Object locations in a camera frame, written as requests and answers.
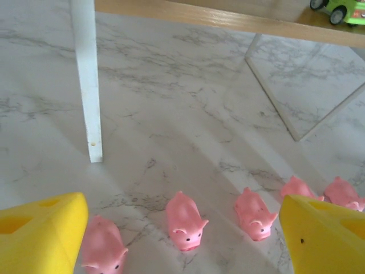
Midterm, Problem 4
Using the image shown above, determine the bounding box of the pink plastic toy pig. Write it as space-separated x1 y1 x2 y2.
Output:
323 176 365 212
165 190 209 252
81 214 129 274
234 187 279 243
279 175 325 202

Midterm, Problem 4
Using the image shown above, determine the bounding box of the wooden shelf white metal frame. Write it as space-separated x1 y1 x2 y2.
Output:
70 0 365 164

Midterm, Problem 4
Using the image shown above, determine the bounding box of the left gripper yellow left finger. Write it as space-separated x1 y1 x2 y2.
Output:
0 192 90 274

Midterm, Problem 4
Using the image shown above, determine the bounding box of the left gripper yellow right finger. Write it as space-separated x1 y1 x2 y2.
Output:
278 194 365 274

